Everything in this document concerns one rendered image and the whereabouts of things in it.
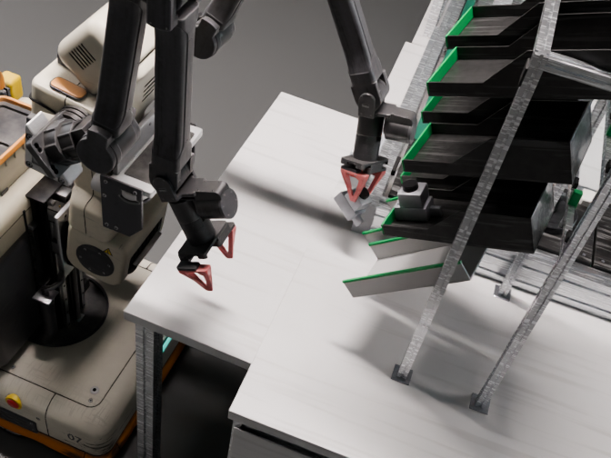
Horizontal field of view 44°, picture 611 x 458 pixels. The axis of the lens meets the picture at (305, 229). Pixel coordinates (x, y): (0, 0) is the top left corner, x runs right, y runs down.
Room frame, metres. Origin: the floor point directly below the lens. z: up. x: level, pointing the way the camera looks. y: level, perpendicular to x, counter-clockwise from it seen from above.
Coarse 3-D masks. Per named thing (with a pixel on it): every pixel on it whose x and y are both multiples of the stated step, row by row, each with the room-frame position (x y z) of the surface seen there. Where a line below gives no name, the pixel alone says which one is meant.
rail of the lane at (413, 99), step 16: (432, 48) 2.08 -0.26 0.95; (432, 64) 1.98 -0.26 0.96; (416, 80) 1.88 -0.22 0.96; (416, 96) 1.80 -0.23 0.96; (416, 112) 1.80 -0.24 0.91; (384, 144) 1.56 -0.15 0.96; (400, 144) 1.57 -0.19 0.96; (384, 176) 1.44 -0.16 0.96; (384, 192) 1.42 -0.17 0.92; (368, 208) 1.32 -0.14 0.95; (352, 224) 1.33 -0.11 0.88; (368, 224) 1.32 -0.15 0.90
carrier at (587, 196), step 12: (564, 192) 1.51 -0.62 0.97; (588, 192) 1.51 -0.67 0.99; (564, 204) 1.44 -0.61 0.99; (588, 204) 1.47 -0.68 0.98; (552, 216) 1.39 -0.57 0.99; (564, 216) 1.36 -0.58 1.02; (576, 216) 1.41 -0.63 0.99; (552, 228) 1.35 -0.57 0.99; (540, 240) 1.32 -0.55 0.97; (552, 240) 1.33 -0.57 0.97; (588, 240) 1.35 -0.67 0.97; (552, 252) 1.29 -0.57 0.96; (588, 252) 1.31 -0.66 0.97; (588, 264) 1.28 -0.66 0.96
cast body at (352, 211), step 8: (344, 192) 1.30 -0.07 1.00; (368, 192) 1.30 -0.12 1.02; (336, 200) 1.29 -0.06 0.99; (344, 200) 1.28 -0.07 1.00; (360, 200) 1.27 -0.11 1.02; (368, 200) 1.28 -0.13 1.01; (344, 208) 1.27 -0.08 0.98; (352, 208) 1.26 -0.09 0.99; (360, 208) 1.27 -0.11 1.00; (352, 216) 1.25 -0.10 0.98; (360, 216) 1.27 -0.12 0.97
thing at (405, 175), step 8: (400, 176) 1.16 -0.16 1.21; (408, 176) 1.15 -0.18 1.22; (416, 176) 1.15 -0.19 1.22; (424, 176) 1.18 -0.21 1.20; (432, 176) 1.17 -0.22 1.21; (440, 176) 1.17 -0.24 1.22; (448, 176) 1.13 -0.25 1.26; (456, 176) 1.12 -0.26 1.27; (464, 176) 1.12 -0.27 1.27; (432, 184) 1.13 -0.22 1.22; (440, 184) 1.13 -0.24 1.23; (448, 184) 1.12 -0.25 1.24; (456, 184) 1.12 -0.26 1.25
